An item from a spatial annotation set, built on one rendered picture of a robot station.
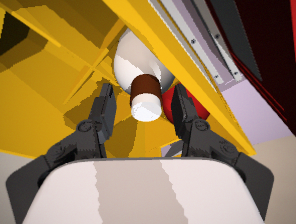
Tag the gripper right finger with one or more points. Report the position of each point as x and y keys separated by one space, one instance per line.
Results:
x=200 y=141

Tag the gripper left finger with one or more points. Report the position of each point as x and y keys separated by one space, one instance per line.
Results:
x=87 y=142

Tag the white bottle with brown label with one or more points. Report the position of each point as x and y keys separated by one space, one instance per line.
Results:
x=141 y=75

